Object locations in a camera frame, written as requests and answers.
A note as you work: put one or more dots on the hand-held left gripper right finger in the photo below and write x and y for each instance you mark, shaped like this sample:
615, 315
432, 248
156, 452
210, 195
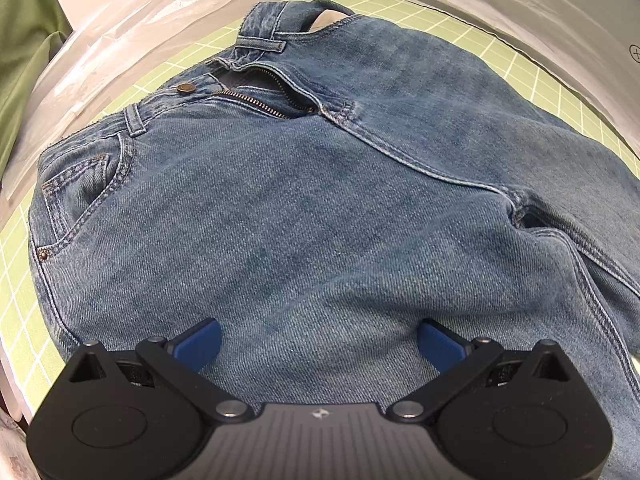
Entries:
442, 347

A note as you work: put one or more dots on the green curtain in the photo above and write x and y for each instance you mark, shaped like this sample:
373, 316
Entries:
25, 60

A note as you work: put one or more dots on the blue denim jeans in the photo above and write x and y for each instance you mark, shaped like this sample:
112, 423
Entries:
300, 185

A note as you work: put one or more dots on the green grid mat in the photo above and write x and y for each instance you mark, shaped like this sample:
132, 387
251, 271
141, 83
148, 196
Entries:
505, 60

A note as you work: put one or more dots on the clear plastic bag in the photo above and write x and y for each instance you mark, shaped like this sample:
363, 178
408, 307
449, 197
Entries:
125, 25

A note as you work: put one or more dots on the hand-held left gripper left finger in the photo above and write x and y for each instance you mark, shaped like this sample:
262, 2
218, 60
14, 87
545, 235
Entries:
197, 347

